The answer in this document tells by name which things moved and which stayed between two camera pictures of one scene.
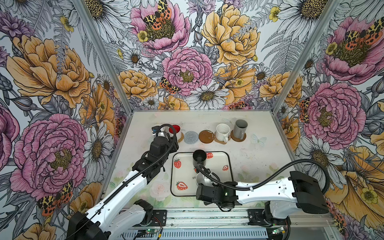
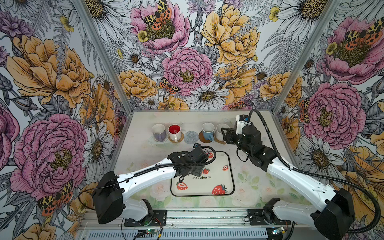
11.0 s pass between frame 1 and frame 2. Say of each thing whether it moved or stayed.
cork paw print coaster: stayed
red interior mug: stayed
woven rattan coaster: stayed
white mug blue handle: moved
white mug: stayed
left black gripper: moved
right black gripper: moved
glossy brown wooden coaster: stayed
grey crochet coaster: stayed
